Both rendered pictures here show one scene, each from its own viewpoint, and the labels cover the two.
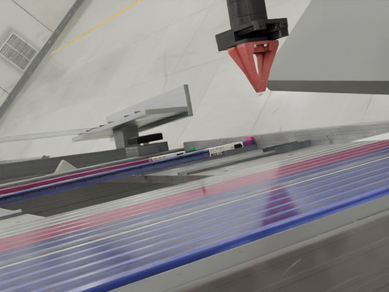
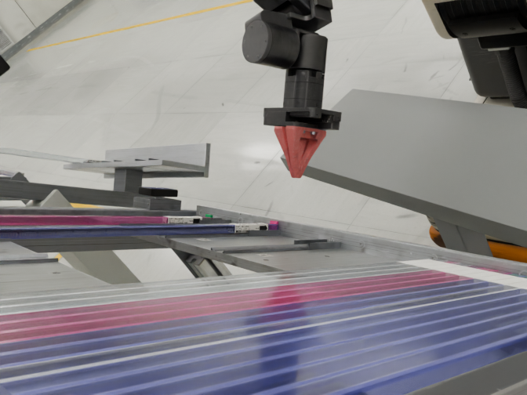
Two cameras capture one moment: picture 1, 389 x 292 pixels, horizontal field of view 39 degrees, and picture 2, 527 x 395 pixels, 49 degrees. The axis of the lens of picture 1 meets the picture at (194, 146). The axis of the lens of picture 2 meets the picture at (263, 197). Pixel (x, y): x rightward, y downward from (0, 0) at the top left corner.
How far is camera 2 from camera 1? 0.09 m
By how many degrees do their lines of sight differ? 11
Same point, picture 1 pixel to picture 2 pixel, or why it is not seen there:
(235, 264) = not seen: outside the picture
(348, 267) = not seen: outside the picture
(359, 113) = (354, 209)
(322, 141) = (354, 247)
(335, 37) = (368, 137)
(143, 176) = (165, 240)
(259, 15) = (316, 103)
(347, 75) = (374, 179)
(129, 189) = (130, 241)
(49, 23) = (34, 16)
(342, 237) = not seen: outside the picture
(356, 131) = (393, 247)
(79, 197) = (76, 240)
